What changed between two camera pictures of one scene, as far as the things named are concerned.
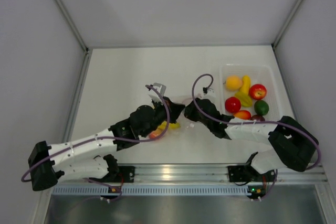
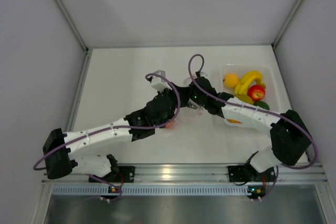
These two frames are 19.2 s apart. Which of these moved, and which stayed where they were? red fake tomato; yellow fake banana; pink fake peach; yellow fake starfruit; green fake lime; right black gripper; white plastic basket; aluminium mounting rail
Moved: right black gripper; yellow fake banana; pink fake peach
Stayed: yellow fake starfruit; red fake tomato; green fake lime; aluminium mounting rail; white plastic basket
